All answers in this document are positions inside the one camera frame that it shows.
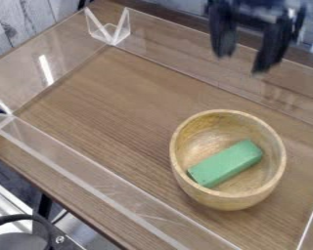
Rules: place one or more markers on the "clear acrylic tray wall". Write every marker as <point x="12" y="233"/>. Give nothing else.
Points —
<point x="92" y="110"/>

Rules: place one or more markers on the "clear acrylic corner bracket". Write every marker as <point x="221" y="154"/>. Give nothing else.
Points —
<point x="110" y="33"/>

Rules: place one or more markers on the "black metal bracket with screw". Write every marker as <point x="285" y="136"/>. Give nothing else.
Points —
<point x="53" y="239"/>

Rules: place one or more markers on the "light wooden bowl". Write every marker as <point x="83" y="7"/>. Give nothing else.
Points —
<point x="206" y="133"/>

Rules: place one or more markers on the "black table leg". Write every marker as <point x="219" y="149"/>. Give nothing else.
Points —
<point x="44" y="206"/>

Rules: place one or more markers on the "green rectangular block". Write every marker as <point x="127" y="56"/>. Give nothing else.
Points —
<point x="225" y="164"/>

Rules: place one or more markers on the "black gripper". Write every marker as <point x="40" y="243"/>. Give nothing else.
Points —
<point x="278" y="18"/>

